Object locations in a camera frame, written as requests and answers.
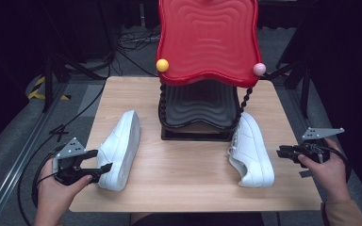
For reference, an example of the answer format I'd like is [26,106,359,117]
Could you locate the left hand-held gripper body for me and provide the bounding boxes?
[52,137,92,186]

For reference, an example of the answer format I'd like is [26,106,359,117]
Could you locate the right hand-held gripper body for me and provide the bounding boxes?
[296,126,346,164]

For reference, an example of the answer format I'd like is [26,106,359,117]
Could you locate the aluminium floor rail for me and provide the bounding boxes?
[0,82,71,226]
[282,90,309,139]

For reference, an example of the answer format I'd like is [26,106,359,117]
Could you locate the white sneaker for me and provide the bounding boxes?
[96,109,141,192]
[226,111,275,188]

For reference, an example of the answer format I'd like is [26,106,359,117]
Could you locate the person's right hand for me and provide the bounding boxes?
[297,139,352,202]

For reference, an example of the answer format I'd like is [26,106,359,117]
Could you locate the yellow and black floor tape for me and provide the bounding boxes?
[27,76,72,102]

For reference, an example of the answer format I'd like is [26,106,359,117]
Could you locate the bundle of floor cables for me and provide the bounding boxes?
[116,25,162,52]

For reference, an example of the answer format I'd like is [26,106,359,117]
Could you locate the long black floor cable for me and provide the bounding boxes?
[16,53,116,226]

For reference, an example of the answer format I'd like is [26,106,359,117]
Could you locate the red and black shoe rack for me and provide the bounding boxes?
[155,0,268,142]

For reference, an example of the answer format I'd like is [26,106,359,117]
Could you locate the black floor tape mark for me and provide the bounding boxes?
[48,124,71,143]

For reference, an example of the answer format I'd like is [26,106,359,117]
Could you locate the person's left hand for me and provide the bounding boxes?
[36,158,93,218]

